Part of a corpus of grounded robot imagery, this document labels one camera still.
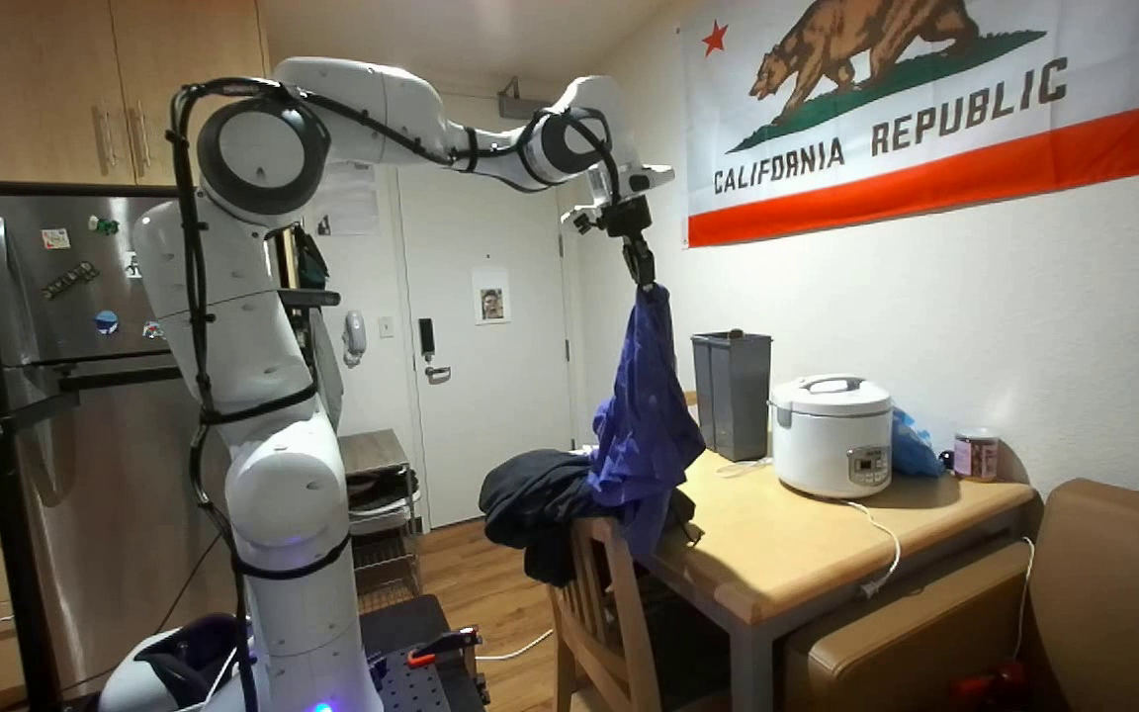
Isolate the long dark magnet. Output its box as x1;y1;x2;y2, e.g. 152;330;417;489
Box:
41;261;107;303

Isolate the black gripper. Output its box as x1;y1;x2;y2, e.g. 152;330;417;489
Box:
599;189;659;293

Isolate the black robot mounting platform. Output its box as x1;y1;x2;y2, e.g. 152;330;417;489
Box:
352;591;491;712

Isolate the wooden wall cabinet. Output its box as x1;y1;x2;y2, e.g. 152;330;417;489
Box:
0;0;276;189

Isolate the white wall intercom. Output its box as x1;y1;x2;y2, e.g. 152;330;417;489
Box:
339;303;372;373

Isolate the light wooden table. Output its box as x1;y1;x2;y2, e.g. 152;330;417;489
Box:
646;447;1043;712

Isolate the black hanging bag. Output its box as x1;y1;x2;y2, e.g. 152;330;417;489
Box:
284;223;338;298

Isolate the white rounded bag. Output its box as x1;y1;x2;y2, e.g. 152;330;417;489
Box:
99;613;253;712

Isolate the blue t-shirt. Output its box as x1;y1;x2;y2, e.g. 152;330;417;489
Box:
584;282;708;566

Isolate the metal shelf cart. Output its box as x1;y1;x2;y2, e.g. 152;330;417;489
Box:
338;423;426;586

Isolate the paper notice on door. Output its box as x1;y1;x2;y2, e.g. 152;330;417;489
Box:
470;267;516;330

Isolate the black jacket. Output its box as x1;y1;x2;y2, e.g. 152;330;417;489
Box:
475;442;700;595

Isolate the white floor cable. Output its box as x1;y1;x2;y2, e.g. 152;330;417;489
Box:
475;627;557;671

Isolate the black bar-shaped stereo camera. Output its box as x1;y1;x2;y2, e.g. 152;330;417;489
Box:
280;285;344;311

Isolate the blue plastic bag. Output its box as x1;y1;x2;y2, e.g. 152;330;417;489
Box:
886;404;952;484

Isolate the grey door closer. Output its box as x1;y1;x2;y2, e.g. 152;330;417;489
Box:
495;74;563;128

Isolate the red object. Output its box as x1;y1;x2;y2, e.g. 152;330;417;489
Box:
946;662;1036;712

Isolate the white rice cooker cable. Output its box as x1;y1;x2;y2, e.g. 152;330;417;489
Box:
843;495;914;601

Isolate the white rice cooker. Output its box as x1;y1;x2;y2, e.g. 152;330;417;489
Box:
768;373;899;508

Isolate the brown armchair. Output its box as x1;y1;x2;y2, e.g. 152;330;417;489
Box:
781;476;1139;712

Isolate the orange black clamp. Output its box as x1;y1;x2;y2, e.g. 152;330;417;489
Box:
400;627;487;671

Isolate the dark grey bin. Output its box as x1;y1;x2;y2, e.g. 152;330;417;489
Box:
687;326;781;466

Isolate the California Republic flag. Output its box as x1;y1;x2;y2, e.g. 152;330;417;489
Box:
681;0;1139;252

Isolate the wooden chair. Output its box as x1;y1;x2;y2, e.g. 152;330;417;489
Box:
545;512;736;712

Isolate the white paper wall notice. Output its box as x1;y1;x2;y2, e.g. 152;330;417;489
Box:
318;165;385;244

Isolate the white door with closer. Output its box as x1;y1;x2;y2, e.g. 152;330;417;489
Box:
388;158;583;533

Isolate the stainless steel refrigerator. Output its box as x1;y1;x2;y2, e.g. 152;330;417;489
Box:
0;181;292;703

